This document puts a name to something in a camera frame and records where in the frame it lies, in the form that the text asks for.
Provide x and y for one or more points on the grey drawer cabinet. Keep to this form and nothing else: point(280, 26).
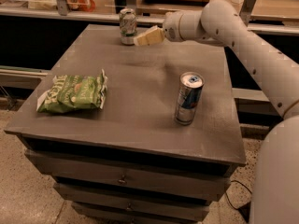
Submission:
point(131, 161)

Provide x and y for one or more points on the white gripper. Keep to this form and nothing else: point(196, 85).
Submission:
point(171, 26)

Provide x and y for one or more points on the green jalapeno chip bag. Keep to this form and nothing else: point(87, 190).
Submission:
point(70, 93)

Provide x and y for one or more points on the silver blue energy drink can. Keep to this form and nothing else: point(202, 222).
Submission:
point(189, 93)

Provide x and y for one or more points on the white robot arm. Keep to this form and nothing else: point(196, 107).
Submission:
point(275, 197)

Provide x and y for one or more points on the black floor power box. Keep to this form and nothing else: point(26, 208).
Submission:
point(244, 211)

